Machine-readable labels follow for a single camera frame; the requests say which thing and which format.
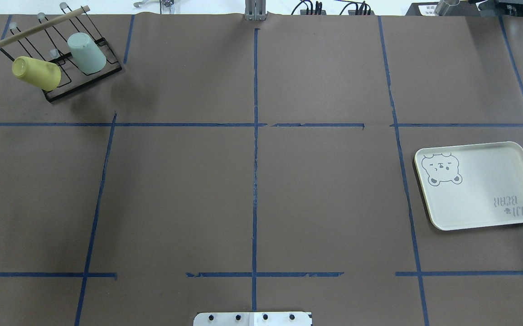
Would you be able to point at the green cup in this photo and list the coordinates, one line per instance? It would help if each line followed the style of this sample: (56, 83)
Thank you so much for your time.
(86, 54)

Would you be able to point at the cream bear tray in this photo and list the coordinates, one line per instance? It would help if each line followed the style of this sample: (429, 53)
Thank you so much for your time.
(472, 186)

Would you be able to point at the yellow cup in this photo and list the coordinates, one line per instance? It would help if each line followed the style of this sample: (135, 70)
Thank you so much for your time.
(42, 74)

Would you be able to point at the small metal cup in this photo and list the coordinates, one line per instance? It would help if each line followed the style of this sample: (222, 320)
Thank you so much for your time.
(446, 7)

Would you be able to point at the aluminium frame post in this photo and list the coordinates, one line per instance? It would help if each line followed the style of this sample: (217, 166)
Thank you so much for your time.
(255, 10)

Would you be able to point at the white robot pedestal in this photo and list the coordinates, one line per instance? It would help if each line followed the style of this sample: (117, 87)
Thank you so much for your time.
(254, 319)

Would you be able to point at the black wire cup rack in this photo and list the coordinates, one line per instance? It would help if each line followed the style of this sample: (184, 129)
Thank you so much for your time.
(47, 40)

